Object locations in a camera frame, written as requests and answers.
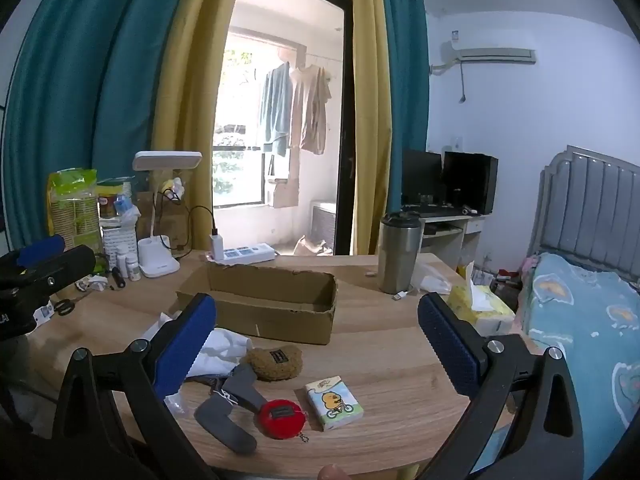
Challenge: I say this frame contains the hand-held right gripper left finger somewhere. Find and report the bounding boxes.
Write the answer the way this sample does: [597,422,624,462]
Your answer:
[50,292,221,480]

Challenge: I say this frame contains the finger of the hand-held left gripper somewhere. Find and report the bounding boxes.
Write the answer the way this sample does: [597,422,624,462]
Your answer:
[10,245,97,306]
[0,234,67,276]

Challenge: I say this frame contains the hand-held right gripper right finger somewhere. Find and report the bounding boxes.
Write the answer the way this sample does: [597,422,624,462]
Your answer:
[416,292,586,480]

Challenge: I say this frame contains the white waffle towel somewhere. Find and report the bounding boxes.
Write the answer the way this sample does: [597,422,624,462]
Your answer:
[142,312,253,378]

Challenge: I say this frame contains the pair of grey socks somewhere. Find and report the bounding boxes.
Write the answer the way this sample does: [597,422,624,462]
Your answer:
[194,362,268,455]

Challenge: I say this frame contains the cardboard box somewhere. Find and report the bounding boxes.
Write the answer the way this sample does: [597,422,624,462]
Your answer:
[175,262,339,346]

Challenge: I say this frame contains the duck print tissue packet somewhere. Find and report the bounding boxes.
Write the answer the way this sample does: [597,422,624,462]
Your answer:
[305,377,366,432]

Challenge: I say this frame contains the yellow tissue box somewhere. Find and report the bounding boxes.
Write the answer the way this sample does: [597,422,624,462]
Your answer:
[446,262,516,336]

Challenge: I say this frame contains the green food package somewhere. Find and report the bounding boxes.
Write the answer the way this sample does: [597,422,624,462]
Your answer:
[46,167,100,253]

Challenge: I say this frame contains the white perforated basket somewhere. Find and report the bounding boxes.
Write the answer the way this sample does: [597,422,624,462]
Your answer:
[100,220,138,273]

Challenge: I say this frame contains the clear plastic bag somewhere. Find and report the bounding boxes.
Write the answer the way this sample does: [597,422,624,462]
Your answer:
[410,260,453,295]

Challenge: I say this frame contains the labelled jar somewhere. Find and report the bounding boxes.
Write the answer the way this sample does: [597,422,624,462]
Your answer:
[97,182,133,221]

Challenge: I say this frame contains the white desk lamp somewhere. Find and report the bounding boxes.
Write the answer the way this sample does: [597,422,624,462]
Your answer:
[132,151,203,279]

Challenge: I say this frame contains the brown plush pouch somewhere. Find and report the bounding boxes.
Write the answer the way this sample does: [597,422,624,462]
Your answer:
[243,342,304,383]

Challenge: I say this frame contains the stainless steel tumbler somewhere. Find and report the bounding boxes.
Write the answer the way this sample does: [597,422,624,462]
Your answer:
[377,211,425,295]

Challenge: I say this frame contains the white computer desk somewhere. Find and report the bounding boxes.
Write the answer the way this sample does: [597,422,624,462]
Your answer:
[400,205,486,268]

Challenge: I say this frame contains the brown cardboard panel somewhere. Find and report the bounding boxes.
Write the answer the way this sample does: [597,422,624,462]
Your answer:
[134,190,193,252]

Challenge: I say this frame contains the white power strip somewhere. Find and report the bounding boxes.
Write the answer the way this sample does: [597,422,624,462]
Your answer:
[202,242,277,265]

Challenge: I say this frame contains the red round plush pouch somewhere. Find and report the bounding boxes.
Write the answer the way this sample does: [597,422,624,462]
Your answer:
[254,399,311,445]

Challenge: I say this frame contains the blue printed bedding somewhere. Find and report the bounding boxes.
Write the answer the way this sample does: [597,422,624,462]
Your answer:
[487,252,640,480]

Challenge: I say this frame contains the small yellow white toy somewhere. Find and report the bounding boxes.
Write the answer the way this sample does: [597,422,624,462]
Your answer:
[159,177,185,202]

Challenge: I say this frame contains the black computer tower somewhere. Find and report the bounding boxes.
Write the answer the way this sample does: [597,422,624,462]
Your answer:
[441,151,499,215]

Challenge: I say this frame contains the black computer monitor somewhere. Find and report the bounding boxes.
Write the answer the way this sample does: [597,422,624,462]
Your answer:
[402,149,443,207]

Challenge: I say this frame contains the teal curtain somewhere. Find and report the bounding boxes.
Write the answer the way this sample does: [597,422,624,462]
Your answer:
[377,0,431,216]
[2,0,201,251]

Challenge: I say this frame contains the white balcony appliance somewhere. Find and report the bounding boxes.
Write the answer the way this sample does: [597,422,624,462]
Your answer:
[310,201,337,251]

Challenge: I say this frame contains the grey padded headboard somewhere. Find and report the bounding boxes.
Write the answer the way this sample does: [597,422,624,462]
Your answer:
[527,145,640,286]

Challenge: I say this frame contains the yellow curtain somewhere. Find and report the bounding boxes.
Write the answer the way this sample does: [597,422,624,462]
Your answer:
[150,0,248,256]
[346,0,392,256]

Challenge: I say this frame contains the hanging blue shirt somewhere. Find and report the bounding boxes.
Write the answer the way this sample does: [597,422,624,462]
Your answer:
[258,62,293,158]

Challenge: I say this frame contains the hanging beige shirt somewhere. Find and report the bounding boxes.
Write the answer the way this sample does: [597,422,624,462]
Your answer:
[289,65,332,156]

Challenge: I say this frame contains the white air conditioner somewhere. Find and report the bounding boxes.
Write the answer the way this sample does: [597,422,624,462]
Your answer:
[440,42,537,66]

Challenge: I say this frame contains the black charging cable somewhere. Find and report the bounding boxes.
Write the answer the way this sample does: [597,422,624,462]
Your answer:
[172,205,219,253]

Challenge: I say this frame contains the dark door frame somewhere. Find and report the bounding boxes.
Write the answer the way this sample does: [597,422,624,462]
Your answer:
[244,0,357,257]

